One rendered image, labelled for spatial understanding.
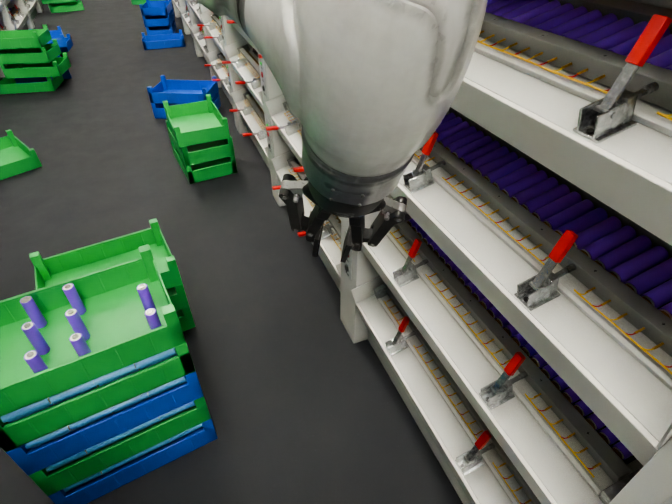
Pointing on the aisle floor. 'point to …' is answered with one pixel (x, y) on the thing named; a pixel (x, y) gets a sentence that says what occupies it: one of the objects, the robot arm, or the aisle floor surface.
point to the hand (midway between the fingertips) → (332, 241)
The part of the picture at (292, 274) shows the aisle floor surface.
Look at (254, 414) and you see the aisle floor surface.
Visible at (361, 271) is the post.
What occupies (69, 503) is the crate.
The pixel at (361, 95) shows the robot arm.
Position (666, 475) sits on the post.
